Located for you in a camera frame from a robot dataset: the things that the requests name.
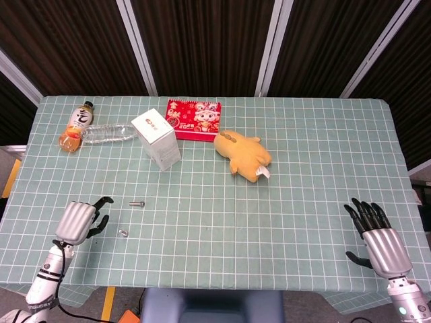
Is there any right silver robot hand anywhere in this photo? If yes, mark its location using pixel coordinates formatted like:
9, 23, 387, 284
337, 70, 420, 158
343, 197, 413, 279

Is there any white carton box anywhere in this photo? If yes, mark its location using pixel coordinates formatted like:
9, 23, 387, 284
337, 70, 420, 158
130, 108, 182, 172

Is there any orange floor device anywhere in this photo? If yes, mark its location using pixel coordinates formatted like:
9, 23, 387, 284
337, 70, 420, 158
118, 309, 142, 323

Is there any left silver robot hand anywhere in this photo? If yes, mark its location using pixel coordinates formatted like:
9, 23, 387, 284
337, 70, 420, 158
55, 196, 114, 246

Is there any clear empty plastic bottle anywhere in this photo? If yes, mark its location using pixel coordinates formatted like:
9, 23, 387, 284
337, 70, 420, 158
81, 123, 137, 145

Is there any green checked tablecloth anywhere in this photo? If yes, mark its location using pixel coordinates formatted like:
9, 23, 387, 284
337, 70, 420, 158
0, 96, 431, 306

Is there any dark corrugated partition panel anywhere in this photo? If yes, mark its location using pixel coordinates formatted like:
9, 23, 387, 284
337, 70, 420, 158
0, 0, 151, 98
0, 72, 38, 146
350, 0, 431, 172
267, 0, 405, 98
129, 0, 277, 98

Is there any white partition frame post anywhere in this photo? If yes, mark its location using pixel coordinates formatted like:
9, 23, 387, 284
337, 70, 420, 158
258, 0, 291, 98
0, 48, 43, 107
116, 0, 158, 98
339, 0, 417, 99

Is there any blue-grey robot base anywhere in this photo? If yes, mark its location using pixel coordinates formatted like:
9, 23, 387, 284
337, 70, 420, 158
139, 288, 284, 323

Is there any orange juice bottle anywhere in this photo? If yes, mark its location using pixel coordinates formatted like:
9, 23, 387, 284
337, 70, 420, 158
57, 100, 96, 153

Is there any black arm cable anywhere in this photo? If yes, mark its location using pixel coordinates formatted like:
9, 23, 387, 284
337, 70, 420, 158
52, 239, 105, 323

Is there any yellow plush toy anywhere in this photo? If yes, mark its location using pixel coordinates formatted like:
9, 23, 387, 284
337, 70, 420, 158
214, 130, 273, 184

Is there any red desk calendar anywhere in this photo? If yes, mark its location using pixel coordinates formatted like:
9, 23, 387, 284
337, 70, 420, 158
165, 98, 223, 143

